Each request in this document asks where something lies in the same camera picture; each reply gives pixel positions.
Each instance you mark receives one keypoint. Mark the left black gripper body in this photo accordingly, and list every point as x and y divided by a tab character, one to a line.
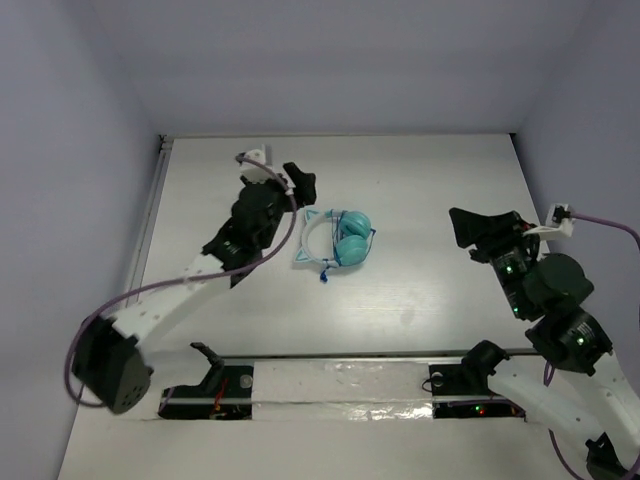
282	193

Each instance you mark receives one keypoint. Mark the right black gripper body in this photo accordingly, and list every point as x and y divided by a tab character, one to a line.
508	255

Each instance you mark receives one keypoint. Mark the teal cat-ear headphones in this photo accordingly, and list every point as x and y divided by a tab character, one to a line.
351	238

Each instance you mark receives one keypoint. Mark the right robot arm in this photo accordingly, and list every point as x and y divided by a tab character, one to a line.
584	396

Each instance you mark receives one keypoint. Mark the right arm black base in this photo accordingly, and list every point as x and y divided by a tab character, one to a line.
460	390

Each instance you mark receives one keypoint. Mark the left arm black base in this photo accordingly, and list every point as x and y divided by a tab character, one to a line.
224	393

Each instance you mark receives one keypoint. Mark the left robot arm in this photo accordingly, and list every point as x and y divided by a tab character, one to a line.
105	367

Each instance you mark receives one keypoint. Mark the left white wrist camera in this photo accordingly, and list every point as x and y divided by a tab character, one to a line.
255	165

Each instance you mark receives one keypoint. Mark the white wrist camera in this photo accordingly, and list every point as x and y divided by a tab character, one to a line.
255	165
559	224

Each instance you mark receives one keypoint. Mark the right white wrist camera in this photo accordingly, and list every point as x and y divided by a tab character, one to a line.
559	224

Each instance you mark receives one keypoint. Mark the left side aluminium rail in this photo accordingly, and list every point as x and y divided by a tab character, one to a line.
142	246

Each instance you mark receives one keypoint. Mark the aluminium rail with foil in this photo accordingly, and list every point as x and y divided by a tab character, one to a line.
342	389

